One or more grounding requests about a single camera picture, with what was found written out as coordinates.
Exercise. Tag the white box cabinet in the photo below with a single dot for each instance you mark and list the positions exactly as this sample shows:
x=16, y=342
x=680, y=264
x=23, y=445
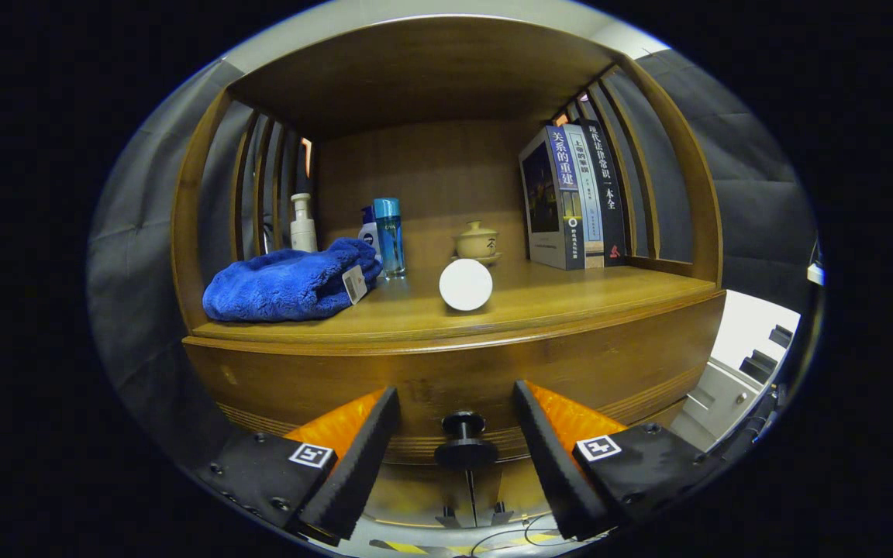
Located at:
x=741, y=325

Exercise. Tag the white pump bottle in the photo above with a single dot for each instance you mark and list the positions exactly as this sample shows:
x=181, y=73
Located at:
x=304, y=229

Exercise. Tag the wooden cabinet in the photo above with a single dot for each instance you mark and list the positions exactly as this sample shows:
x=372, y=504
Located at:
x=431, y=170

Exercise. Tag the black spine book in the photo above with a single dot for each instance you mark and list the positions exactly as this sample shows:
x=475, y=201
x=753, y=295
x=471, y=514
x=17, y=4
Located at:
x=611, y=201

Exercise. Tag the blue glass bottle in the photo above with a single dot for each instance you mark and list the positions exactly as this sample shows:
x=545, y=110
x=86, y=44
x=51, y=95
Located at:
x=390, y=240

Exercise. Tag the white cream tube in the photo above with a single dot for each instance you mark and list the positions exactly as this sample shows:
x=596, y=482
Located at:
x=466, y=285

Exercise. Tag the grey spine book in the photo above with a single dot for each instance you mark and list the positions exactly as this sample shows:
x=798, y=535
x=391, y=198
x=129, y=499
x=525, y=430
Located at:
x=590, y=209

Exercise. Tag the white shelf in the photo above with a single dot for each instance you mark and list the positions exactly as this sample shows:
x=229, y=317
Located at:
x=815, y=273

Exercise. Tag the wooden countertop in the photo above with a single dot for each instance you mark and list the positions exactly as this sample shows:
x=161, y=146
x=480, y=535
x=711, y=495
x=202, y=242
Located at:
x=570, y=291

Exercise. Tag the wooden cabinet door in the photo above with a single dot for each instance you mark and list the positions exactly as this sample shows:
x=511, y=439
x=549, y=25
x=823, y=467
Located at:
x=516, y=488
x=415, y=488

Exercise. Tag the blue towel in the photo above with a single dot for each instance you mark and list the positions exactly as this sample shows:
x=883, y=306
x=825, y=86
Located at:
x=284, y=287

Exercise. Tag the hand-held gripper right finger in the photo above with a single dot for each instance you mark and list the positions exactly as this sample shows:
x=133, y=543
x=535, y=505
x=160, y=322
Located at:
x=555, y=469

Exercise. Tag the blue spine book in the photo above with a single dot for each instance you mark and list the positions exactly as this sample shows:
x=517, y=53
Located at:
x=543, y=201

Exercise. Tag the yellow black floor tape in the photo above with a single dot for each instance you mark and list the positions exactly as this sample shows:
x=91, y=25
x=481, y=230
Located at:
x=408, y=547

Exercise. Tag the white bottle with blue cap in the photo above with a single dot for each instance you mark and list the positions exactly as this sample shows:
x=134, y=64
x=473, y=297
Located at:
x=369, y=232

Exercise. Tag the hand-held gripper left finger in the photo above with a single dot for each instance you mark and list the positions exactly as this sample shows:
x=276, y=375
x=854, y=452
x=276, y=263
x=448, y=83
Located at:
x=353, y=469

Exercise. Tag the beige lidded teacup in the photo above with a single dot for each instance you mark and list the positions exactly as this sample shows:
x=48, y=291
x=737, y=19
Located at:
x=477, y=242

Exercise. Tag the black drawer knob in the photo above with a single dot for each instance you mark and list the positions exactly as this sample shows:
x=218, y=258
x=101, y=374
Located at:
x=463, y=449

